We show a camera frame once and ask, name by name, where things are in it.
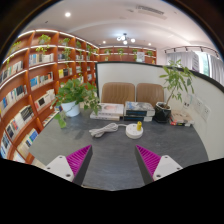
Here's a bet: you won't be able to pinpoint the yellow charger plug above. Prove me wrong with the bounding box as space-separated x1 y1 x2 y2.
137 121 142 131

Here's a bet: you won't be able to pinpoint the right tan chair back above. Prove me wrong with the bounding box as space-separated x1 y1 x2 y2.
136 83 164 106

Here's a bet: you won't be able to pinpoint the pothos plant in white pot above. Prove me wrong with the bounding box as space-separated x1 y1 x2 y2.
51 79 101 128

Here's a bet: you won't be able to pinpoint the white book stack left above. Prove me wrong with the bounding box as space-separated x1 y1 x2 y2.
90 103 124 121

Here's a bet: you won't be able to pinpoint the round white power socket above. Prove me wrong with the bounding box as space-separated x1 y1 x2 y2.
125 124 143 139

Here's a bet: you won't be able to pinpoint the orange wooden bookshelf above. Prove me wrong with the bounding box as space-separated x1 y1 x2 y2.
0 29 157 164

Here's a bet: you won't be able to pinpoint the white window curtains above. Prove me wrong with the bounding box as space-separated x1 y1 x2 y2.
167 51 224 86

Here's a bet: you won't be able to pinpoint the dark book stack middle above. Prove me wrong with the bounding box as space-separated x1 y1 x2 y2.
124 101 155 122

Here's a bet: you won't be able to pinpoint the small tree in black pot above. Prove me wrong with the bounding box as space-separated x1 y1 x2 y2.
154 60 195 123

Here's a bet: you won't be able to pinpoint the tan chair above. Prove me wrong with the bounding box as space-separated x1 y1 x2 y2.
101 82 135 104
136 83 164 106

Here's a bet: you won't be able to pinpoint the ceiling chandelier lamp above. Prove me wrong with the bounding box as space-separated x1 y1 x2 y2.
116 33 135 45

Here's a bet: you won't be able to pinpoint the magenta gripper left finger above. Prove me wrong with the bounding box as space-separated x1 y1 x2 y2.
45 145 93 186

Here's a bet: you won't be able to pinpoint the white wall socket panel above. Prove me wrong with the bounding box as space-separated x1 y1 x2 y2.
193 97 211 121

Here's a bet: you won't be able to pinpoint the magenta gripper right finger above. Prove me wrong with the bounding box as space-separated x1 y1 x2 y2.
135 145 182 184

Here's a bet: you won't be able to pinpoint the coiled white cable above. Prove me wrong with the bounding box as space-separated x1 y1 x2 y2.
88 122 128 139

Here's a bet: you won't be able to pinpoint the book stack right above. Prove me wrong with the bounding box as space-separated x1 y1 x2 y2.
170 110 194 127

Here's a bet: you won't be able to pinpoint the left tan chair back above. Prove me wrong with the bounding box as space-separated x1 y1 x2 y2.
101 82 135 104

